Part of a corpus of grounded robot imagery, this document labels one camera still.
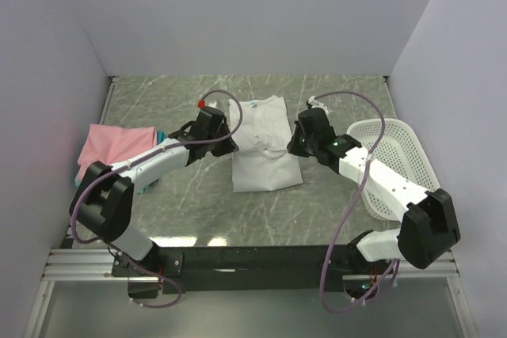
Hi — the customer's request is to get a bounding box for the white t shirt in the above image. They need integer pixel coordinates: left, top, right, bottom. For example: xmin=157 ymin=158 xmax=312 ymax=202
xmin=229 ymin=95 xmax=303 ymax=193

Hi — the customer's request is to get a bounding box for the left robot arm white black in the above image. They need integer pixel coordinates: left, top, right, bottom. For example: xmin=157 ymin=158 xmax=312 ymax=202
xmin=70 ymin=106 xmax=238 ymax=276

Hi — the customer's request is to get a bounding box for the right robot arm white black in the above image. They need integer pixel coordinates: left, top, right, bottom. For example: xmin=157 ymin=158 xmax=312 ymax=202
xmin=288 ymin=108 xmax=460 ymax=274

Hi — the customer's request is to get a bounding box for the teal folded t shirt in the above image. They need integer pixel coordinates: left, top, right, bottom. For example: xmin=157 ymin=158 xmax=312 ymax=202
xmin=73 ymin=130 xmax=168 ymax=196

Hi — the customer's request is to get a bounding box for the white perforated plastic basket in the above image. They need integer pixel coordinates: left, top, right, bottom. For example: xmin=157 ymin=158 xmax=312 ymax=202
xmin=345 ymin=118 xmax=445 ymax=222

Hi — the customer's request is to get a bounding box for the pink folded t shirt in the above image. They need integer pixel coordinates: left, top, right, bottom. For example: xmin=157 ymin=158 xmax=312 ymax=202
xmin=75 ymin=123 xmax=158 ymax=173

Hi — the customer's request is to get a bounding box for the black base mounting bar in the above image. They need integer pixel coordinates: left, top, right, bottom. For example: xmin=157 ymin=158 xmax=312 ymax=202
xmin=110 ymin=245 xmax=381 ymax=300

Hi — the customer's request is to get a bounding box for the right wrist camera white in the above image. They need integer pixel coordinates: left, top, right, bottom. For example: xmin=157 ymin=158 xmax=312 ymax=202
xmin=306 ymin=96 xmax=329 ymax=115

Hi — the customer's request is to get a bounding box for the purple cable under base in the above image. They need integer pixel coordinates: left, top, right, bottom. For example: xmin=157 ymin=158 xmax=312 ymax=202
xmin=106 ymin=246 xmax=187 ymax=310

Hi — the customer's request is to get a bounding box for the aluminium extrusion rail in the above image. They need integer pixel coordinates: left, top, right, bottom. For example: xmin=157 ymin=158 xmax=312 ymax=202
xmin=42 ymin=249 xmax=114 ymax=281

